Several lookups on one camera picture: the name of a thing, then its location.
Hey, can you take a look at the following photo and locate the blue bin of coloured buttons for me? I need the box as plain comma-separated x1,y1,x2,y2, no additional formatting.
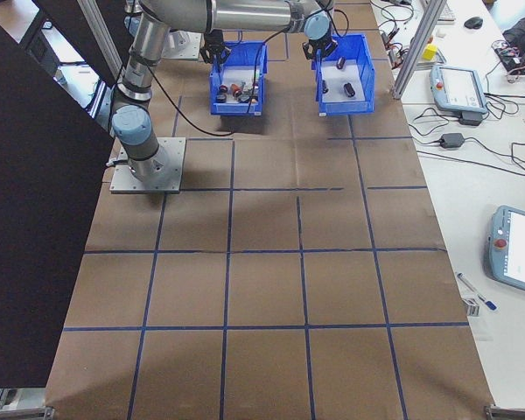
208,40,269,117

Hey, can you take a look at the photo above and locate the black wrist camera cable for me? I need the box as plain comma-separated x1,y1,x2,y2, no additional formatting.
330,3,351,40

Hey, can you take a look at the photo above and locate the black frame cover panel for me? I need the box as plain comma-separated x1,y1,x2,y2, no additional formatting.
0,7,116,389
31,0,117,88

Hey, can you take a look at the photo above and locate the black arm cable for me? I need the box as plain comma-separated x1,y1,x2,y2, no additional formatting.
146,25,298,135

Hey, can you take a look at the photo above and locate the dark background desk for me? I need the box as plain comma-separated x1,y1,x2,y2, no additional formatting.
19,15,60,62

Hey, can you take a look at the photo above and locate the dark pendant cable box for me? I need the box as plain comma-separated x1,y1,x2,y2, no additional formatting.
458,110,483,128

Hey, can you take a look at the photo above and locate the white keyboard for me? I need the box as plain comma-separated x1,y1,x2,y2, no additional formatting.
437,0,459,24

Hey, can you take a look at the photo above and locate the circuit board with wires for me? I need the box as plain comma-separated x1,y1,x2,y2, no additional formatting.
492,38,522,57

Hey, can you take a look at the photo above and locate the white blue pen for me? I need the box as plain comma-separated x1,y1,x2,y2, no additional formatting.
456,271,499,312

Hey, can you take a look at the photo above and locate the blue bin of black cylinders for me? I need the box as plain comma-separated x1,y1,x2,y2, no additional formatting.
311,33,376,118

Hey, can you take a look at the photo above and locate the blue grey teach pendant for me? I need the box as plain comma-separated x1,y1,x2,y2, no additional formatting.
484,204,525,299
428,64,490,116

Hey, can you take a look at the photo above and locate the metal frame bar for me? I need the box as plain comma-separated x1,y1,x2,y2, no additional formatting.
75,0,124,88
87,78,116,126

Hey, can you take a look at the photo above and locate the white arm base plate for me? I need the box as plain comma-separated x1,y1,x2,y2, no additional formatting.
108,136,188,195
161,30,202,61

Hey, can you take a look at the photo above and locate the aluminium corner rail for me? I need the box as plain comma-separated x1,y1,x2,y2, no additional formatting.
0,405,56,420
483,404,525,420

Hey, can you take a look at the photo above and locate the black table cable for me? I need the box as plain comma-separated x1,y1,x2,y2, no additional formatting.
407,106,451,145
484,90,525,129
463,136,525,179

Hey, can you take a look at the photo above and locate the aluminium profile post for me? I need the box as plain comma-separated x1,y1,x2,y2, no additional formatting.
391,0,447,101

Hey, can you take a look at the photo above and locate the aluminium profile end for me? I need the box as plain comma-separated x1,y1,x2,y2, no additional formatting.
0,387,21,409

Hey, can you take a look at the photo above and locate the black power adapter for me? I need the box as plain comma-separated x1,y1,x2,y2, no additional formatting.
438,132,466,150

